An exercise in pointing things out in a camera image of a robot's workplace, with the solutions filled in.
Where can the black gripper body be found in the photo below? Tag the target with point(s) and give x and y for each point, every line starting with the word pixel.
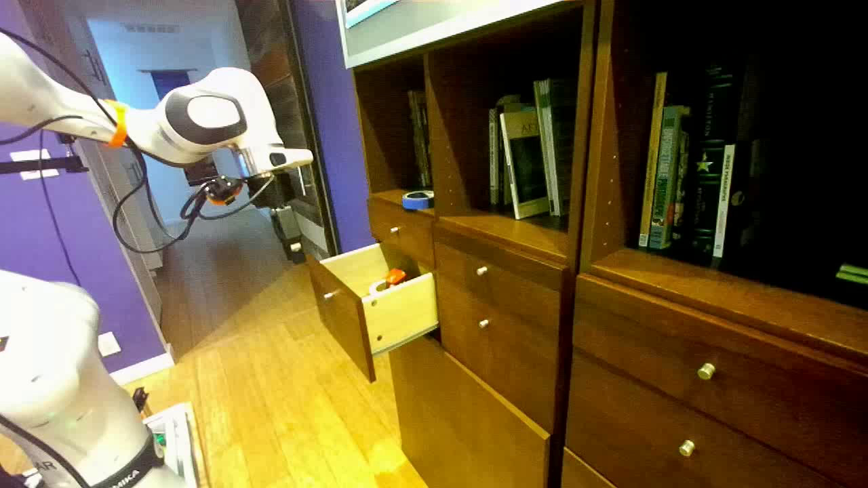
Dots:
pixel 280 192

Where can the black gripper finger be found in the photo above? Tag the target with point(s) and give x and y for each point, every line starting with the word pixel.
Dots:
pixel 287 236
pixel 296 233

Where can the silver knob of tall drawer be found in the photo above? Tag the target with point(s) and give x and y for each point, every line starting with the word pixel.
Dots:
pixel 333 293

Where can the silver knob of shallow drawer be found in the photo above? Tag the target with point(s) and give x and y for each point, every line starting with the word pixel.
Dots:
pixel 395 230

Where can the tall wooden drawer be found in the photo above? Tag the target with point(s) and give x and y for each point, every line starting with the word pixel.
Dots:
pixel 404 316

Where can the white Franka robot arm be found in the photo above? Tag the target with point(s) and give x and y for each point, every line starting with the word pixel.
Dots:
pixel 249 89

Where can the small silver drawer knob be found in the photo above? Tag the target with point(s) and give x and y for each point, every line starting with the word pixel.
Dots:
pixel 481 270
pixel 707 370
pixel 688 447
pixel 484 322

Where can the wide wooden drawer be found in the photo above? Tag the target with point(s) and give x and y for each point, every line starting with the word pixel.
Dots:
pixel 518 286
pixel 768 360
pixel 505 360
pixel 634 424

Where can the small orange object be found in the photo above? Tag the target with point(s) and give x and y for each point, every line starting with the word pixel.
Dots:
pixel 395 278

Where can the blue tape roll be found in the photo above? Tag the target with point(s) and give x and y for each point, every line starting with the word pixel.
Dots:
pixel 417 200

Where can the dark wooden door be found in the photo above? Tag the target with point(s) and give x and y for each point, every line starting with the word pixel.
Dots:
pixel 273 54

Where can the thin grey book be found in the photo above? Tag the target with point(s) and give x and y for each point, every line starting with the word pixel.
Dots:
pixel 494 158

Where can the grey framed picture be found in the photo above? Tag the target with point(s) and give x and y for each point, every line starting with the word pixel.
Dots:
pixel 436 28

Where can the white green floor box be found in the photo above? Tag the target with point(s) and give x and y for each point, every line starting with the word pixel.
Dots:
pixel 178 443

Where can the white bordered leaning book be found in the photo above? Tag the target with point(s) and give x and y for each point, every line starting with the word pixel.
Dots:
pixel 526 165

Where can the large wooden cabinet door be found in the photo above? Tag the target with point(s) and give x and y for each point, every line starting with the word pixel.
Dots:
pixel 463 424

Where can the dark wooden bookshelf cabinet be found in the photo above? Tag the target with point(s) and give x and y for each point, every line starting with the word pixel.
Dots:
pixel 505 379

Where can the tall white book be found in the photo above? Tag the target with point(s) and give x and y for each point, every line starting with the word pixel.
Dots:
pixel 550 143

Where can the tall tan book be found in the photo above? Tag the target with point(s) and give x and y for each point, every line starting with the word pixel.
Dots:
pixel 652 162

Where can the pale green book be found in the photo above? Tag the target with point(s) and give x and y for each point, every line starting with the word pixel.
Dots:
pixel 672 180

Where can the dark book with star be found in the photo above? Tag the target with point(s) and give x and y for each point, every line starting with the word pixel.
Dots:
pixel 703 171

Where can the thin white spine book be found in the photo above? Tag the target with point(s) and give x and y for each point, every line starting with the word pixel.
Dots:
pixel 722 204

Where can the flat lying book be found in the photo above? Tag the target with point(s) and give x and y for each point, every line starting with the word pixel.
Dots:
pixel 854 274

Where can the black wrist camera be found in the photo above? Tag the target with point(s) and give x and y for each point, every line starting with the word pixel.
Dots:
pixel 212 184

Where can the white wall outlet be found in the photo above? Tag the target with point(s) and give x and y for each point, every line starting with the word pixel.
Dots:
pixel 109 345

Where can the black wall shelf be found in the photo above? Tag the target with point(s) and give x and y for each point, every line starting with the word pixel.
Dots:
pixel 46 165

